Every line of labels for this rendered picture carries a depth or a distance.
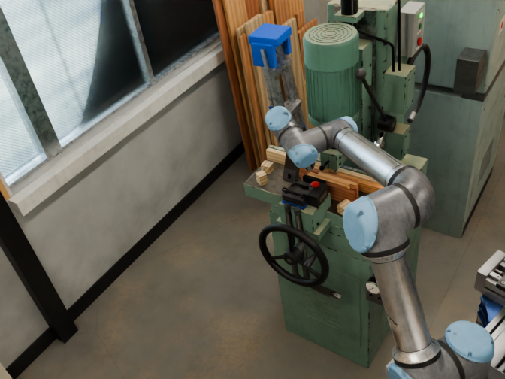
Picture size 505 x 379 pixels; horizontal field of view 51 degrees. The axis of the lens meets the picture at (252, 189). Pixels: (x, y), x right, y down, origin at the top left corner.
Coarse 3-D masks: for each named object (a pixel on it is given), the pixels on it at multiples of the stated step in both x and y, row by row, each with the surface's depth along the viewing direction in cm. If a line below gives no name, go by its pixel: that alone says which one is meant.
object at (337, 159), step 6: (330, 150) 194; (336, 150) 193; (324, 156) 195; (330, 156) 193; (336, 156) 191; (342, 156) 195; (324, 162) 196; (330, 162) 195; (336, 162) 193; (342, 162) 197; (330, 168) 197; (336, 168) 195
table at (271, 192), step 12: (276, 168) 217; (252, 180) 213; (276, 180) 211; (252, 192) 212; (264, 192) 208; (276, 192) 206; (360, 192) 200; (276, 204) 208; (336, 204) 196; (336, 216) 193; (324, 228) 192
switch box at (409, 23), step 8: (408, 8) 181; (416, 8) 180; (424, 8) 183; (408, 16) 179; (416, 16) 179; (424, 16) 185; (408, 24) 180; (416, 24) 181; (408, 32) 182; (416, 32) 183; (408, 40) 184; (416, 40) 186; (408, 48) 186; (408, 56) 188
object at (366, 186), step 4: (316, 168) 208; (336, 172) 204; (348, 176) 202; (360, 180) 199; (364, 180) 198; (360, 184) 198; (364, 184) 197; (368, 184) 196; (372, 184) 196; (376, 184) 196; (360, 188) 199; (364, 188) 198; (368, 188) 197; (372, 188) 196; (376, 188) 195; (380, 188) 194; (364, 192) 199; (368, 192) 198; (372, 192) 197
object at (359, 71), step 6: (360, 72) 159; (360, 78) 160; (366, 84) 166; (372, 96) 173; (378, 108) 181; (384, 114) 187; (378, 120) 192; (384, 120) 190; (390, 120) 190; (378, 126) 193; (384, 126) 191; (390, 126) 190; (390, 132) 193
